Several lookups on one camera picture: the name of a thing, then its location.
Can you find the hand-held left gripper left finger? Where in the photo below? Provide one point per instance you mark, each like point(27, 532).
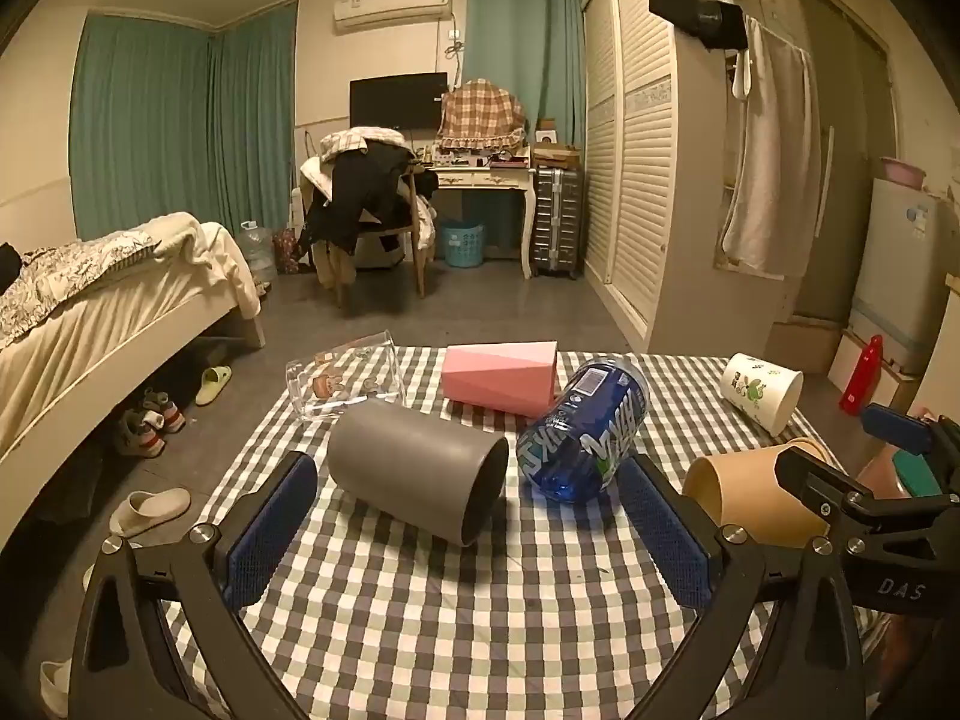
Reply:
point(270, 532)

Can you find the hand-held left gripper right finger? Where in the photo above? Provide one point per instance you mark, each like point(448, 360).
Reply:
point(667, 540)

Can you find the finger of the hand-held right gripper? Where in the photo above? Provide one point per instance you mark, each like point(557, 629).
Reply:
point(896, 427)
point(825, 484)

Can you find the tan cup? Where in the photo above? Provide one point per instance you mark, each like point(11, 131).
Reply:
point(739, 491)

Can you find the grey cup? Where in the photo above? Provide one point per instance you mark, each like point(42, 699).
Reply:
point(405, 457)

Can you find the white cup green print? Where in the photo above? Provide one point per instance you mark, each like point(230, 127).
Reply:
point(757, 390)

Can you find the blue plastic cup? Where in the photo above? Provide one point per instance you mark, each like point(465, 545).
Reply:
point(577, 427)

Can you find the clear glass cup cartoon print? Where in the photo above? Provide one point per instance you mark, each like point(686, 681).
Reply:
point(337, 382)

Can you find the pink angular cup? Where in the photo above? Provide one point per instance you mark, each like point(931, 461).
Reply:
point(495, 382)

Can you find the red bottle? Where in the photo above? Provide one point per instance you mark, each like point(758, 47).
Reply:
point(861, 379)

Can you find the white slipper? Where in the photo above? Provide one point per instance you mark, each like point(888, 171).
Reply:
point(54, 682)
point(150, 511)

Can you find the cardboard box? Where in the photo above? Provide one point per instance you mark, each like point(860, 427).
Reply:
point(806, 345)

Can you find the small refrigerator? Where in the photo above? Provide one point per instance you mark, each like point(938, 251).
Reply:
point(900, 277)

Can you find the green slipper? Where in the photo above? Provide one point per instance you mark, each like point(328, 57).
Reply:
point(214, 384)

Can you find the sneaker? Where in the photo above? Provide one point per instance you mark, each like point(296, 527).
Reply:
point(139, 436)
point(161, 411)

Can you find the checkered tablecloth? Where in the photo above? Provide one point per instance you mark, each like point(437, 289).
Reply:
point(450, 615)

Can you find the bed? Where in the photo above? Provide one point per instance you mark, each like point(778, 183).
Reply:
point(82, 360)

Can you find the pink basin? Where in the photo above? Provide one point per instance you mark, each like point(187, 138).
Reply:
point(904, 172)

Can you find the door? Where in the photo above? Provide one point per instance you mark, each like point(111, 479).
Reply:
point(847, 165)

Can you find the large water jug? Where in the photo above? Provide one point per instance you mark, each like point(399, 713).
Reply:
point(259, 251)

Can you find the red bag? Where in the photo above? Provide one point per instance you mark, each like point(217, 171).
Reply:
point(285, 251)

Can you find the cream duvet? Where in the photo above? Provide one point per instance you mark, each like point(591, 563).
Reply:
point(202, 255)

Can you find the white towel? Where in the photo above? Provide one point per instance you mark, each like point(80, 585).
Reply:
point(772, 165)

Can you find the wooden chair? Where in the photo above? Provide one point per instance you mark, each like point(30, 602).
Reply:
point(416, 240)

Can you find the patterned blanket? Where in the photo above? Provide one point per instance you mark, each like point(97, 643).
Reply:
point(67, 270)

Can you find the silver suitcase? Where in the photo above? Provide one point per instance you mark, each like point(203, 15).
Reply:
point(556, 221)

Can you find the blue laundry basket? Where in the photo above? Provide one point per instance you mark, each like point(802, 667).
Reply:
point(461, 244)

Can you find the black clothes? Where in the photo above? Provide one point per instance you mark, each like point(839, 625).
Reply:
point(360, 195)

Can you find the white louvred wardrobe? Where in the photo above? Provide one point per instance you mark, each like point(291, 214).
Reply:
point(637, 165)

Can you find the brown flat box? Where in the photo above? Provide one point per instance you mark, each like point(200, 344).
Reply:
point(556, 157)

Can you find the cream checked cloth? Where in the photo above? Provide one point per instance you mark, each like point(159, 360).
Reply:
point(356, 141)

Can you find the white desk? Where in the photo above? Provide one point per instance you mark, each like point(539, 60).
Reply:
point(487, 180)

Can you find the green curtain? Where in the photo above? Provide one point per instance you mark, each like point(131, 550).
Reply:
point(255, 112)
point(510, 22)
point(142, 127)

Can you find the black television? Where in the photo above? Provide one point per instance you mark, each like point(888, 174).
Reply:
point(394, 101)

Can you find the black box on wardrobe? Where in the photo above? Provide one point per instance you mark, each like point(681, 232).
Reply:
point(694, 7)

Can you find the plaid cloth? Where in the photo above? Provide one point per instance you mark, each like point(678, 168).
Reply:
point(480, 112)

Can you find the white air conditioner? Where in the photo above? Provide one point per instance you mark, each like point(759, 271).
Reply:
point(390, 9)

